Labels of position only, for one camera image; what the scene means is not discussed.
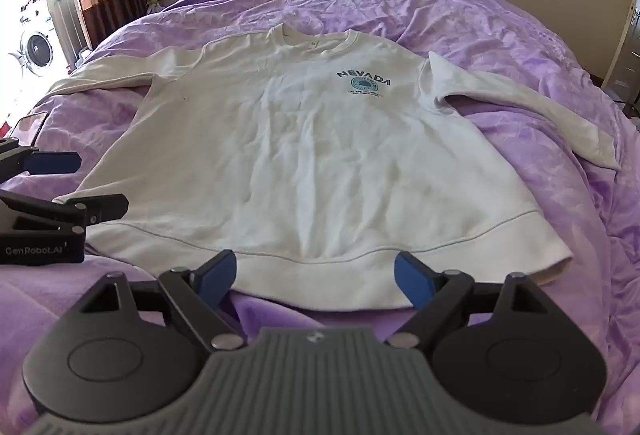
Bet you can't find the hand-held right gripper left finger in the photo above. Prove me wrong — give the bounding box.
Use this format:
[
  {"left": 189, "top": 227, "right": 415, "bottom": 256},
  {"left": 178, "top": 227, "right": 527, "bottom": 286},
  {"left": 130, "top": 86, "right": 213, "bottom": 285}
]
[{"left": 80, "top": 249, "right": 249, "bottom": 352}]

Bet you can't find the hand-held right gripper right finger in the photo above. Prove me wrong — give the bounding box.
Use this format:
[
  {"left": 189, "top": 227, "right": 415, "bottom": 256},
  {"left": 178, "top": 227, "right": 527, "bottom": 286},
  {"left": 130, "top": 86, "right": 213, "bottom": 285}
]
[{"left": 384, "top": 251, "right": 552, "bottom": 352}]

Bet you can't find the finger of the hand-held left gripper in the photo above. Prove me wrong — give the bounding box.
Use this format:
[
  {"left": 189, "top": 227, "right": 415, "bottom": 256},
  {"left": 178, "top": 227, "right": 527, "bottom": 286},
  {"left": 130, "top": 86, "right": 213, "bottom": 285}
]
[
  {"left": 0, "top": 138, "right": 83, "bottom": 186},
  {"left": 0, "top": 191, "right": 130, "bottom": 236}
]

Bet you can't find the pale green cloth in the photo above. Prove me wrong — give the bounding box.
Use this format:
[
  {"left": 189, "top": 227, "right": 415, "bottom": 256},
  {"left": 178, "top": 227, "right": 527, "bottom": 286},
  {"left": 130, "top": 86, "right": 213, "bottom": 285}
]
[{"left": 44, "top": 26, "right": 623, "bottom": 313}]

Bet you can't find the black smartphone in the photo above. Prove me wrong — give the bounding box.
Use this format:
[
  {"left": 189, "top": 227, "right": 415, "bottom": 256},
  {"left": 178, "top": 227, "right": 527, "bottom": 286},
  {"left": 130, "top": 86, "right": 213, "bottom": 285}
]
[{"left": 8, "top": 112, "right": 50, "bottom": 150}]

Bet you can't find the white washing machine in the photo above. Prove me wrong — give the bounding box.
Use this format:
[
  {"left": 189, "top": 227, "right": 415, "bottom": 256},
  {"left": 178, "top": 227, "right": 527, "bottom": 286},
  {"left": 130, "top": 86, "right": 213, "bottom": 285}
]
[{"left": 7, "top": 0, "right": 57, "bottom": 80}]

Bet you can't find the silver suitcase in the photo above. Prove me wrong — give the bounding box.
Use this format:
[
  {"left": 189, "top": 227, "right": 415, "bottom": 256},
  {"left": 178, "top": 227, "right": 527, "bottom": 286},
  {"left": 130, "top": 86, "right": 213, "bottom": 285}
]
[{"left": 46, "top": 0, "right": 87, "bottom": 66}]

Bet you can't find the purple bed sheet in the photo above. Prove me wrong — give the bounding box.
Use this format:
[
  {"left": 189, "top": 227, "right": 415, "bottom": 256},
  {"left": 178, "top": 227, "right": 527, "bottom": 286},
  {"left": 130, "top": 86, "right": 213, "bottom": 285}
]
[{"left": 0, "top": 0, "right": 640, "bottom": 435}]

